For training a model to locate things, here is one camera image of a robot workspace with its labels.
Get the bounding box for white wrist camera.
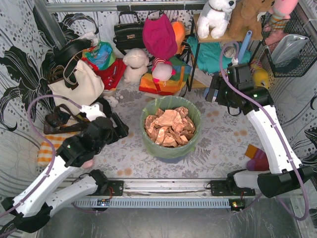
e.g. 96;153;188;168
80;104;106;122
231;58;239;65

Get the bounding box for pink plush toy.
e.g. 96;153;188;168
268;0;298;24

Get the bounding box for crumpled brown paper waste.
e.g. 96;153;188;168
144;107;196;148

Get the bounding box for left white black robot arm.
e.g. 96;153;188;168
0;104;129;238

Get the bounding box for magenta fabric bag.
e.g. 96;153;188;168
143;13;177;60

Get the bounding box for teal folded cloth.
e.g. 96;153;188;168
187;37;252;73

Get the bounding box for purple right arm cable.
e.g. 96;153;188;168
219;41;310;221

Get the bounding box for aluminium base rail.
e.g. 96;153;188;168
37;177;303;211

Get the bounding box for pink round object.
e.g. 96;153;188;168
81;159;95;169

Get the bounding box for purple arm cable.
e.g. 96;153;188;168
0;94;105;236
219;41;310;221

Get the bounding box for red cloth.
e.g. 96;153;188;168
95;59;127;90

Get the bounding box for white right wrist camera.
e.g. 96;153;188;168
231;58;239;65

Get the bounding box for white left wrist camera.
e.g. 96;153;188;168
80;104;106;122

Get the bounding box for grey baseball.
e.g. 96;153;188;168
220;42;237;59

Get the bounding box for colorful printed bag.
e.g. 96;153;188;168
81;42;116;71

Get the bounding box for green plastic trash bag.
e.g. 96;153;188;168
140;96;202;159

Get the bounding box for black leather handbag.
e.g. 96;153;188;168
113;11;146;55

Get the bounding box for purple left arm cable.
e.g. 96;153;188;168
0;94;105;236

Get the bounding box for purple orange sock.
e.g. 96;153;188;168
245;144;269;171

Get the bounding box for orange white checkered cloth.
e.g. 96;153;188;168
37;132;78;167

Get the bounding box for black wire basket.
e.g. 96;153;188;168
262;12;317;77

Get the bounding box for black metal shelf rack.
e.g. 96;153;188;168
186;14;248;92

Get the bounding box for brown teddy bear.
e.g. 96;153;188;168
228;0;275;40

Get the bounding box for yellow plush duck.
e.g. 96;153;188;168
250;58;269;89

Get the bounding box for blue trash bin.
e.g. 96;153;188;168
156;147;196;164

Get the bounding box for cream canvas tote bag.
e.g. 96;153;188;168
49;60;105;106

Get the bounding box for silver pouch in basket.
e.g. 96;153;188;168
271;34;309;64

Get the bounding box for orange plush toy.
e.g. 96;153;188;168
171;21;186;55

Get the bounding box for white plush dog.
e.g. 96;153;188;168
197;0;236;39

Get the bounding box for pink white plush pig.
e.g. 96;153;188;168
152;58;176;83

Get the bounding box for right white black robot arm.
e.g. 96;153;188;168
210;64;314;198

